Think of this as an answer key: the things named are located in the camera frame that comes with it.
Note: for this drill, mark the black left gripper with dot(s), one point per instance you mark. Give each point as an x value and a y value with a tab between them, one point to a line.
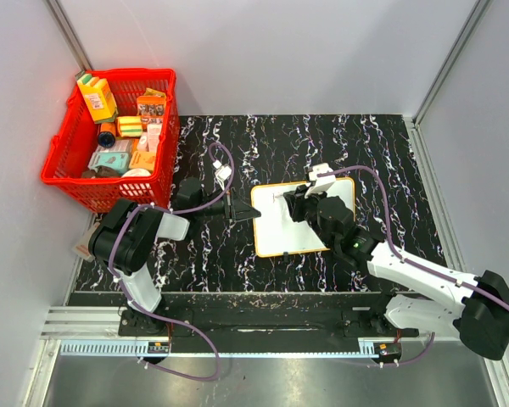
243	210

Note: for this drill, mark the yellow green sponge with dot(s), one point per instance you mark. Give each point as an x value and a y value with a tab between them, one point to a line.
129	126

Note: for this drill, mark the red plastic shopping basket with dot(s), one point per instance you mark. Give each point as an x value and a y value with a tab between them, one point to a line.
72	147

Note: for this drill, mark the pink white carton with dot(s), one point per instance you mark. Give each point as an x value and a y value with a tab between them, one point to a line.
149	140

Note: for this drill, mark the pink white small box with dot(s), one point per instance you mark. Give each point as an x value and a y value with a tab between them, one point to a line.
80	249

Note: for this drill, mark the teal snack box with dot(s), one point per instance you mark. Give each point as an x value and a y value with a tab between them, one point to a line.
118	162

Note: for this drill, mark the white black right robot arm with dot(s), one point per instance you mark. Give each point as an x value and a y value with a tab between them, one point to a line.
474	309

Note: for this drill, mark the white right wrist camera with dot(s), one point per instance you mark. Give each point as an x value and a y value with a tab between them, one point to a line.
320	178

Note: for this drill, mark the white board with orange frame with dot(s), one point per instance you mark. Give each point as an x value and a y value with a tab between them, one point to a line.
275	234

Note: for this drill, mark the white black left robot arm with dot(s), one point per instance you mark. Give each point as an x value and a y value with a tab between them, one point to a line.
125	237

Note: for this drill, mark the orange snack box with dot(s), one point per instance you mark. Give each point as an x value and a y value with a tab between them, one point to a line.
151	106

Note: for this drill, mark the orange small packet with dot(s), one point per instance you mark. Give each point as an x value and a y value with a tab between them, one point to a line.
143	160

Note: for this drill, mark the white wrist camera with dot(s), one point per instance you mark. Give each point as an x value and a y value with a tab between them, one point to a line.
222	173
320	178

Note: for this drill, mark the orange black bottle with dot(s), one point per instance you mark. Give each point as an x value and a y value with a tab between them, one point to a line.
107	135

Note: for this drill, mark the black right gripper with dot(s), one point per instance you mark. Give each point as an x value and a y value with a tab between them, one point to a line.
297	202

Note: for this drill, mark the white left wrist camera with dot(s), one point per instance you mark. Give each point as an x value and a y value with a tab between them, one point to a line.
222	173

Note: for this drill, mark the yellow juice carton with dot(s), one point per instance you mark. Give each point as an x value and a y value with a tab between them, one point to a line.
99	99

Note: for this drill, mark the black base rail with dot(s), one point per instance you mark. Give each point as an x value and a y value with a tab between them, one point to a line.
347	314

